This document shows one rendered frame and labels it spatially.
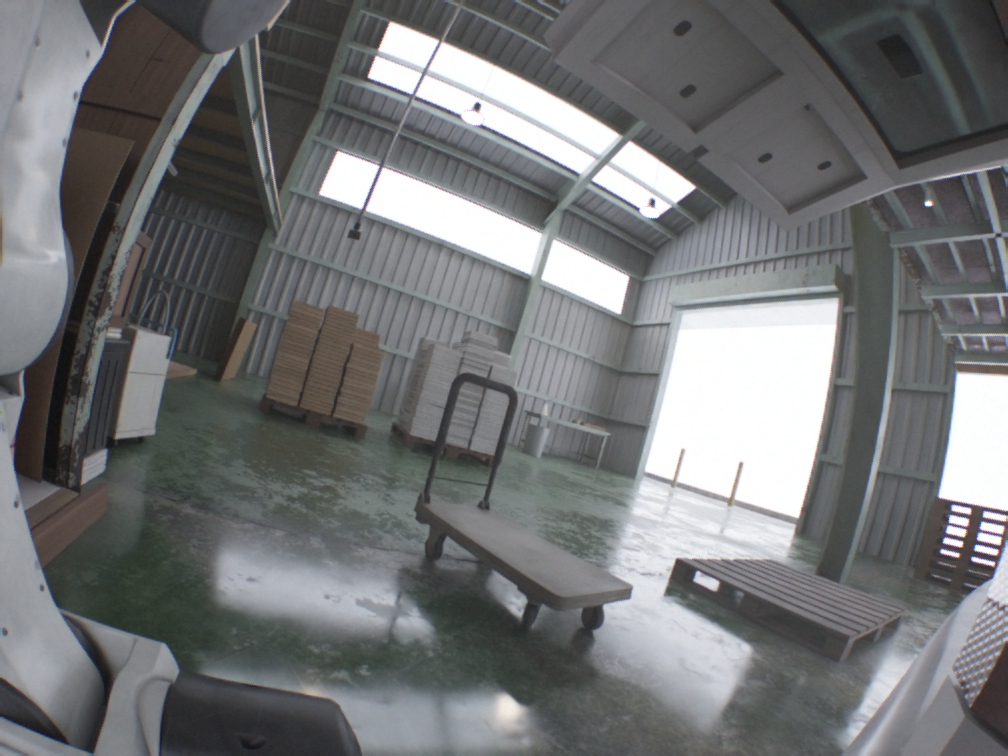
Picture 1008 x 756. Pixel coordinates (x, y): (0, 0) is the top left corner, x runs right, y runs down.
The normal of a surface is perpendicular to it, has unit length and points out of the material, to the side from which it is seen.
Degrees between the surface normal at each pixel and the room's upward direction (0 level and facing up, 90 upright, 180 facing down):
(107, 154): 90
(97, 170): 90
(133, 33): 90
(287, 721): 13
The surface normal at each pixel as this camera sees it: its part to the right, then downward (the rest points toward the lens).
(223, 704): 0.25, -0.97
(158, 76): 0.40, 0.04
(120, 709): 0.42, -0.86
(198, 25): 0.22, 0.98
